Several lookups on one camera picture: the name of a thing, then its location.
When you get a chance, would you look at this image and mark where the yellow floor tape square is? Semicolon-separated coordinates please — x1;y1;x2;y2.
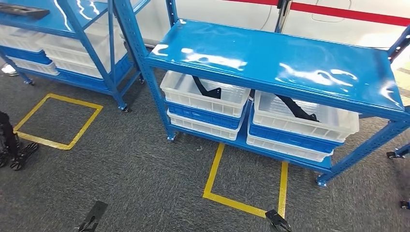
13;93;104;150
203;142;289;219

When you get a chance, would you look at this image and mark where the white car with red stripe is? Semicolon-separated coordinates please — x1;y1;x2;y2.
132;0;410;70

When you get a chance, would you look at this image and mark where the white plastic bin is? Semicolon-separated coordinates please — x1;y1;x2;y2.
167;110;246;142
160;70;251;118
36;19;128;80
0;24;45;54
252;90;360;144
246;134;334;163
6;56;60;77

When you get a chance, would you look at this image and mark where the black plastic bracket part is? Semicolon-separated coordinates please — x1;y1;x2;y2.
192;76;222;100
275;94;321;123

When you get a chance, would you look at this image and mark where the chrome stanchion post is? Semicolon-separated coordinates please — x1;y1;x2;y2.
274;0;291;33

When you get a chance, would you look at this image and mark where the long black plastic part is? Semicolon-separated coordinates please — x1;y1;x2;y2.
0;2;50;20

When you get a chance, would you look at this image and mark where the black left wrist camera bracket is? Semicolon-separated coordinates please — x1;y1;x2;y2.
76;201;109;232

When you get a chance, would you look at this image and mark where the black stand with ribbed feet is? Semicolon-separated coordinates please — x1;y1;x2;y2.
0;110;39;171

